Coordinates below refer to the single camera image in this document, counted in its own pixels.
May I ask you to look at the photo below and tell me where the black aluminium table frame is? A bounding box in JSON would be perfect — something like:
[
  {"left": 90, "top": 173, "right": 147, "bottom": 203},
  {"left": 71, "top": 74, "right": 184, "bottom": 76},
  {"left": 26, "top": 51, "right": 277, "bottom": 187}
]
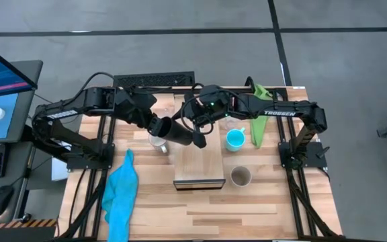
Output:
[{"left": 55, "top": 85, "right": 341, "bottom": 242}]

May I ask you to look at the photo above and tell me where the white box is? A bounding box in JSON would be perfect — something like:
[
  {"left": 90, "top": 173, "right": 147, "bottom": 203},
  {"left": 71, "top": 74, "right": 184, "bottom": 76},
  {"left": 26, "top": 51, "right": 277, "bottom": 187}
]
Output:
[{"left": 50, "top": 140, "right": 71, "bottom": 182}]

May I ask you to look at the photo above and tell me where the beige cup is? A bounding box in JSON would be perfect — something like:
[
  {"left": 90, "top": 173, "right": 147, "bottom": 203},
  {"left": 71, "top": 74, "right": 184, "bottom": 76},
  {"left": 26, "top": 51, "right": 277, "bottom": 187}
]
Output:
[{"left": 230, "top": 165, "right": 253, "bottom": 188}]

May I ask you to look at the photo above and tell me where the wooden cutting board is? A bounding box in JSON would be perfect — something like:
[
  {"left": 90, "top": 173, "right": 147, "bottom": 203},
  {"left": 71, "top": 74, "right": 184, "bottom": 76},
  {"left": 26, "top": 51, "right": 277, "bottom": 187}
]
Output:
[{"left": 172, "top": 93, "right": 227, "bottom": 192}]

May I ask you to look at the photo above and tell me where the green cloth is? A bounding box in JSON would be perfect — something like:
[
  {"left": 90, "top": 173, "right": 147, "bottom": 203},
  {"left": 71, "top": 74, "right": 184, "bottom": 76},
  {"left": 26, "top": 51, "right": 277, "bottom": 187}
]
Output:
[{"left": 249, "top": 83, "right": 275, "bottom": 149}]

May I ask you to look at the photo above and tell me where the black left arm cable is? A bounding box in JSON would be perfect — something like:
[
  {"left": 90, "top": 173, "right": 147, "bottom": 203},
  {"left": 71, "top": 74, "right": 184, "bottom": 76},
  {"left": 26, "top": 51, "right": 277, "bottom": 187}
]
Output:
[{"left": 78, "top": 71, "right": 116, "bottom": 98}]

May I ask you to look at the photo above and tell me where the orange black hazard strip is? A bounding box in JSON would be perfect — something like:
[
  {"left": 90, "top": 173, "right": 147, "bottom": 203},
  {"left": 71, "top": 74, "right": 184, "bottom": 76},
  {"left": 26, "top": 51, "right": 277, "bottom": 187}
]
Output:
[{"left": 0, "top": 218, "right": 58, "bottom": 230}]

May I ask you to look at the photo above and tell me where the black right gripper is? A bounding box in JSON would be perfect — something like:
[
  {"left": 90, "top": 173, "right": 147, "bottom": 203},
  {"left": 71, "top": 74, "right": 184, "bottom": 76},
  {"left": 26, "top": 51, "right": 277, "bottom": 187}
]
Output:
[{"left": 193, "top": 84, "right": 238, "bottom": 149}]

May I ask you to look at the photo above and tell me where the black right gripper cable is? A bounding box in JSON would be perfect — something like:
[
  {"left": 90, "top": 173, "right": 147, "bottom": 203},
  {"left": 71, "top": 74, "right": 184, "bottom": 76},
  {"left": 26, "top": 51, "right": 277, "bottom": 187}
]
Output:
[{"left": 179, "top": 82, "right": 215, "bottom": 136}]

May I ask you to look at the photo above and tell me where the grey desk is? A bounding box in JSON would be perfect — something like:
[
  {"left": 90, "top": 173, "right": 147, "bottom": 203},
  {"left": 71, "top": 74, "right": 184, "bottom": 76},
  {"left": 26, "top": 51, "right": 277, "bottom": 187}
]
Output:
[{"left": 0, "top": 59, "right": 44, "bottom": 233}]

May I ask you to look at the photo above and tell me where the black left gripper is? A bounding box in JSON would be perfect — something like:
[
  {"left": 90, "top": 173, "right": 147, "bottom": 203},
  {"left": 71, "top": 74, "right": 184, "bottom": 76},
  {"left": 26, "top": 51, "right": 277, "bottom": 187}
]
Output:
[{"left": 122, "top": 89, "right": 166, "bottom": 137}]

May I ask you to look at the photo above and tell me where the tall black cup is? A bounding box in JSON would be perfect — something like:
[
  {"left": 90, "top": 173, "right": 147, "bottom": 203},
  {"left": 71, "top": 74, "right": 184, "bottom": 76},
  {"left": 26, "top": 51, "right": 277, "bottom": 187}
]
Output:
[{"left": 159, "top": 116, "right": 195, "bottom": 146}]

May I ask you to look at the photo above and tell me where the black computer mouse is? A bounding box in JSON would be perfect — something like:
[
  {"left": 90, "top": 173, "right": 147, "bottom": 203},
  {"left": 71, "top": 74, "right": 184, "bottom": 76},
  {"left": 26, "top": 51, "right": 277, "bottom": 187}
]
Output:
[{"left": 0, "top": 184, "right": 15, "bottom": 218}]

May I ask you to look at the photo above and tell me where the blue cloth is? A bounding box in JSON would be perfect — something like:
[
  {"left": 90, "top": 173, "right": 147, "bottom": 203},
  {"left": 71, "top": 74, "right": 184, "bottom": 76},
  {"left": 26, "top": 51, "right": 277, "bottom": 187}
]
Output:
[{"left": 101, "top": 149, "right": 140, "bottom": 242}]

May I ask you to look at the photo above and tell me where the grey patterned red-rimmed mug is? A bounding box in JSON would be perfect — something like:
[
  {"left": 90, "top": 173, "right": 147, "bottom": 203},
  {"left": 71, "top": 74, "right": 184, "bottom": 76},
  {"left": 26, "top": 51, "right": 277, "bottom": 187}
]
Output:
[{"left": 148, "top": 133, "right": 169, "bottom": 155}]

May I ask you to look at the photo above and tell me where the teal mug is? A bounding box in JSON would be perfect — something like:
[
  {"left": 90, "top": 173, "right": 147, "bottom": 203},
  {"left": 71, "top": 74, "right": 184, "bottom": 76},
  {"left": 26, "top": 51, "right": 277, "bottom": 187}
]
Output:
[{"left": 225, "top": 126, "right": 247, "bottom": 153}]

